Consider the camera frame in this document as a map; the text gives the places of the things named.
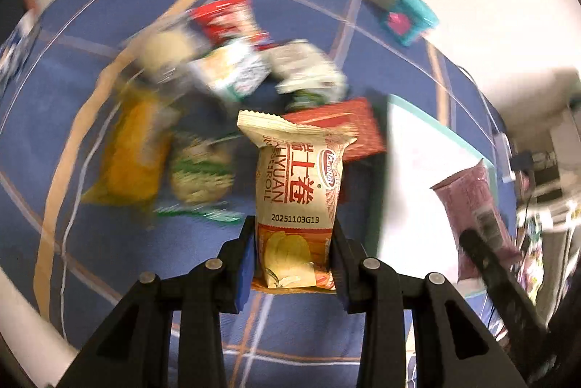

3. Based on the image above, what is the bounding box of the pink cake roll packet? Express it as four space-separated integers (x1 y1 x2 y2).
431 160 522 281

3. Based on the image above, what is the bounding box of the green white round snack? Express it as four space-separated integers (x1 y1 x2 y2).
154 132 242 224

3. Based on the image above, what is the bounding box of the yellow orange snack bag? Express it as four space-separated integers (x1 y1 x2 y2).
82 85 180 207

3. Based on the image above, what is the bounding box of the beige orange cake roll packet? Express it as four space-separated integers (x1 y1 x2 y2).
237 110 357 292

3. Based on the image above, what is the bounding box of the large red snack pack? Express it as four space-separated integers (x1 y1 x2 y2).
283 97 386 163

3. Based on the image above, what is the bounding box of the green white milk snack packet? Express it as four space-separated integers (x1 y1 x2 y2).
285 88 346 112

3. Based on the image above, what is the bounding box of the white green barcode snack packet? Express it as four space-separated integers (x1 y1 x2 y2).
189 38 270 102

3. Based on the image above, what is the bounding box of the clear bag round pastry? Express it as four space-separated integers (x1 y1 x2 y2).
136 29 198 83

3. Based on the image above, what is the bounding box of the white shelf unit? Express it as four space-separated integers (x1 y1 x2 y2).
516 94 580 321

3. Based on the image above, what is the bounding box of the blue plaid tablecloth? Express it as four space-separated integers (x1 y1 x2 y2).
1 0 504 347

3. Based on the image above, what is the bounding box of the white tray teal rim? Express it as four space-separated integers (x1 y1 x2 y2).
364 95 498 298

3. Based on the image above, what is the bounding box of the black power adapter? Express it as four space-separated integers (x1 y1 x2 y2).
510 150 535 173

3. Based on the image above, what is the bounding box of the white power strip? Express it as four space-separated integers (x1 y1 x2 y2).
493 132 516 183

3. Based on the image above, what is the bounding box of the white grey snack packet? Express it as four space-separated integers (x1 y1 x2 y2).
263 39 349 98

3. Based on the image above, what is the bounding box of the blue white crumpled packet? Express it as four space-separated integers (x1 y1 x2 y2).
0 10 40 96

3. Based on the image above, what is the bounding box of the teal pink-doored toy box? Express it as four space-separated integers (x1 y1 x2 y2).
379 0 439 47

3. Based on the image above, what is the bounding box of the red candy wrapper snack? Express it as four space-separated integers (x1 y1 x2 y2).
190 0 270 45

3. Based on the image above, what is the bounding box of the white power cable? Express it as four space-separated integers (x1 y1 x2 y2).
456 64 505 135

